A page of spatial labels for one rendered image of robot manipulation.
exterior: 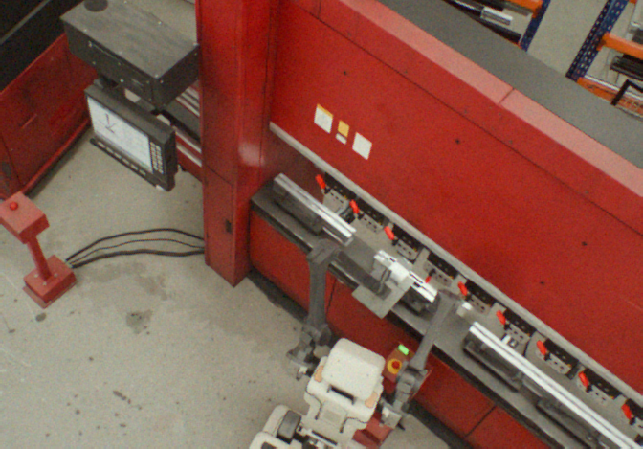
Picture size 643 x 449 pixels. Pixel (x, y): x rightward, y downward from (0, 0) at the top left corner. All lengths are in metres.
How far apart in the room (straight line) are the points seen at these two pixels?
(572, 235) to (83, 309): 2.88
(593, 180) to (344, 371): 1.16
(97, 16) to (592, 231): 2.02
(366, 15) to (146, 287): 2.49
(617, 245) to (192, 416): 2.51
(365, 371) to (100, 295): 2.14
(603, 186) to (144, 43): 1.75
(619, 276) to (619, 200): 0.36
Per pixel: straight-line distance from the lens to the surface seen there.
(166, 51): 2.93
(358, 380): 2.87
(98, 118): 3.37
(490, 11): 4.74
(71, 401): 4.31
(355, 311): 3.81
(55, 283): 4.48
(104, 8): 3.12
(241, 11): 2.75
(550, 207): 2.64
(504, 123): 2.49
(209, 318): 4.41
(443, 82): 2.54
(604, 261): 2.70
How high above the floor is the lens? 4.00
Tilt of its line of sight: 56 degrees down
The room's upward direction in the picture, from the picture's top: 12 degrees clockwise
